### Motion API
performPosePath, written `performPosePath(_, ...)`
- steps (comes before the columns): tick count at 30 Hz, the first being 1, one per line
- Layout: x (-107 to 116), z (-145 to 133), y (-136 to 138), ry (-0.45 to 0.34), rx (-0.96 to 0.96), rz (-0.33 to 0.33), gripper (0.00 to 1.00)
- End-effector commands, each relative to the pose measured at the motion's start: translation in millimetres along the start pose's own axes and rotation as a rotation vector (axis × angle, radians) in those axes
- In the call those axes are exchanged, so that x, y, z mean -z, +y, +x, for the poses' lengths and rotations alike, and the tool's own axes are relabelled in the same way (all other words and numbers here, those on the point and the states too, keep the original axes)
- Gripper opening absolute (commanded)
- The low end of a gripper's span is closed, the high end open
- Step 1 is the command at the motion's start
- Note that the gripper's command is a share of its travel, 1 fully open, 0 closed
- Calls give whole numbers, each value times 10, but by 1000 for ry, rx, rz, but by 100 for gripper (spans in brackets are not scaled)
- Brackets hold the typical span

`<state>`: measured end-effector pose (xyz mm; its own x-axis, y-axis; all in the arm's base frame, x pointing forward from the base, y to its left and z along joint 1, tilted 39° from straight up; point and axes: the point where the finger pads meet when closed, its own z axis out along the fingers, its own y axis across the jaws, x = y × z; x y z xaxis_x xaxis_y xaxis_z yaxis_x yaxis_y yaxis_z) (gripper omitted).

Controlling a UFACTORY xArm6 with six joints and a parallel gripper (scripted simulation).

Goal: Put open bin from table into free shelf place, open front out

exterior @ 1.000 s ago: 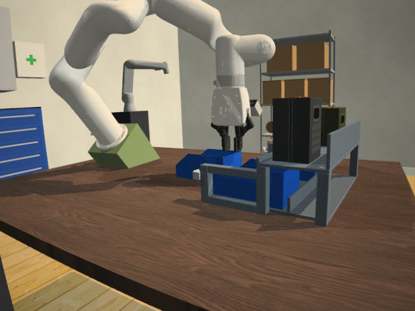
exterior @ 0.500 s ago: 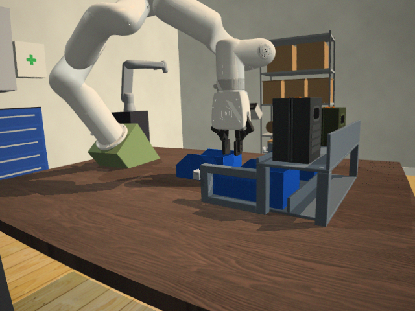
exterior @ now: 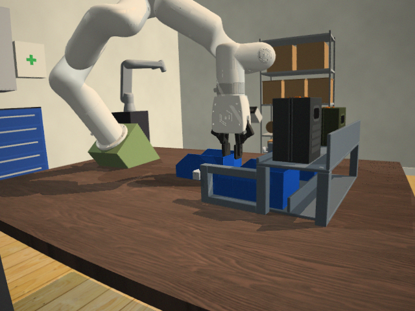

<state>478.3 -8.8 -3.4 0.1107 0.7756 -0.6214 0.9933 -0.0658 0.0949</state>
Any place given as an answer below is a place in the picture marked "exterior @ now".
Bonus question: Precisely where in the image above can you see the blue bin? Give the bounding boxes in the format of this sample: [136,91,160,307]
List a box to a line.
[300,171,317,181]
[176,149,242,179]
[213,159,300,210]

